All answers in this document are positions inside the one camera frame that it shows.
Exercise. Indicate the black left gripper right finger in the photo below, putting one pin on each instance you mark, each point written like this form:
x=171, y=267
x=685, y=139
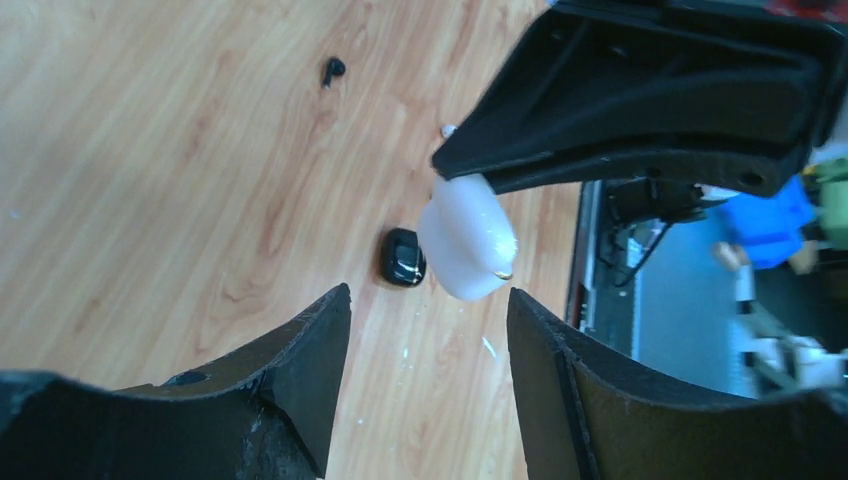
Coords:
x=587, y=411

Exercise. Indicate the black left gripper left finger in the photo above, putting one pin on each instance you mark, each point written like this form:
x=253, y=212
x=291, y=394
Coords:
x=263, y=411

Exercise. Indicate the black earbud right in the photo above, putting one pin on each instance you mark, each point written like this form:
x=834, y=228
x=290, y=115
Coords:
x=334, y=67

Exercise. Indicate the white earbud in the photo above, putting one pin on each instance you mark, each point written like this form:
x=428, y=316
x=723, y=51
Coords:
x=447, y=130

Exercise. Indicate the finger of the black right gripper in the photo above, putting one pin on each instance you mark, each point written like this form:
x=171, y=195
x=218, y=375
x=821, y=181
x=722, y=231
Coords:
x=697, y=92

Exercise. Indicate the black earbud charging case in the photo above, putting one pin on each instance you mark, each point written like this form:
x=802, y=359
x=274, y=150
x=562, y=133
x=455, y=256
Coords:
x=402, y=262

